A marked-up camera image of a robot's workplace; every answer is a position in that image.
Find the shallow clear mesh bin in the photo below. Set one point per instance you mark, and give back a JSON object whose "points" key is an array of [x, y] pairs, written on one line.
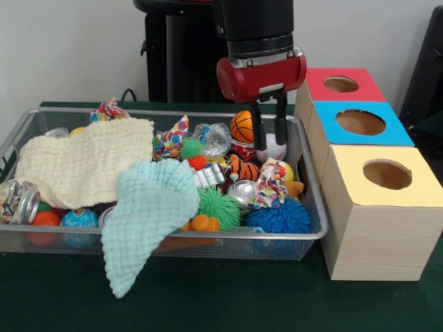
{"points": [[242, 247]]}

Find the cream muslin cloth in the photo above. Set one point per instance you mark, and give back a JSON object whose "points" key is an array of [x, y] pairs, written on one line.
{"points": [[79, 166]]}

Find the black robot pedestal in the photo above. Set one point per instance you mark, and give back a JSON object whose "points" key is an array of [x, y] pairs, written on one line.
{"points": [[187, 58]]}

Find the white baseball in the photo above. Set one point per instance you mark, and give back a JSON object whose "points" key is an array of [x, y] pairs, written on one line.
{"points": [[270, 150]]}

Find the blue spiky ball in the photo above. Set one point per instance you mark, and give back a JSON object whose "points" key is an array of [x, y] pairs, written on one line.
{"points": [[278, 216]]}

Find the colourful spotted fabric scrap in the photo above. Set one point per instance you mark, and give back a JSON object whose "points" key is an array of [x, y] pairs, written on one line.
{"points": [[271, 185], [171, 138]]}

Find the wooden box with three holes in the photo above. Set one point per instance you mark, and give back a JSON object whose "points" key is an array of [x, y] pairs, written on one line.
{"points": [[380, 242]]}

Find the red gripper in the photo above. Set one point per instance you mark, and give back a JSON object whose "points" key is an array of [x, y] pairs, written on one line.
{"points": [[263, 76]]}

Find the small orange basketball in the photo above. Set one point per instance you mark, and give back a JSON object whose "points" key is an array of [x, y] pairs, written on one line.
{"points": [[242, 126]]}

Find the mint muslin cloth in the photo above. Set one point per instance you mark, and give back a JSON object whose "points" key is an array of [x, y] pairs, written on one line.
{"points": [[149, 214]]}

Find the green spiky ball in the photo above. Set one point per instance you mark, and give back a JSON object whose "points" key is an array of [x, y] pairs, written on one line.
{"points": [[218, 207]]}

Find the crushed printed can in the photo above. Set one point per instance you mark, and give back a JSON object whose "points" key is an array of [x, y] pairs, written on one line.
{"points": [[19, 204]]}

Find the black monitor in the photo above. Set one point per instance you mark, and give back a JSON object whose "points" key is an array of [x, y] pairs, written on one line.
{"points": [[425, 69]]}

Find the silver drink can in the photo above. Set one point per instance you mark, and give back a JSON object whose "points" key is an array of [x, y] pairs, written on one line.
{"points": [[242, 192]]}

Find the dark green table cloth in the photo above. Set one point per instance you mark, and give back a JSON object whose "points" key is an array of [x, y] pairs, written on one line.
{"points": [[221, 304]]}

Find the orange tiger plush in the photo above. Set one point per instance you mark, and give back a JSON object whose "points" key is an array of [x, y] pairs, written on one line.
{"points": [[245, 169]]}

